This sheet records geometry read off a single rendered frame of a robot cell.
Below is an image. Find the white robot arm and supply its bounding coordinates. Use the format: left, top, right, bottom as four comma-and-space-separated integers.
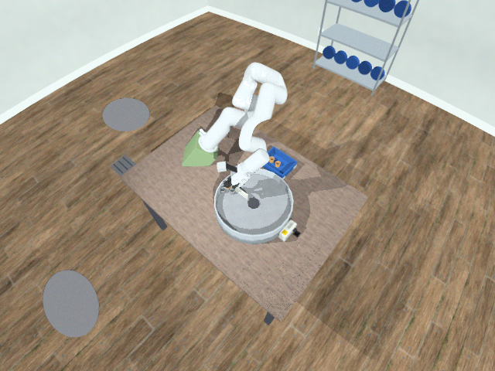
199, 63, 287, 177

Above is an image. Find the blue crate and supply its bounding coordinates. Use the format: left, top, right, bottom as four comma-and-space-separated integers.
263, 147, 297, 179

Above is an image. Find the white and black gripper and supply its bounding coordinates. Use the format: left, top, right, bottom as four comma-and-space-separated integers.
224, 163, 250, 189

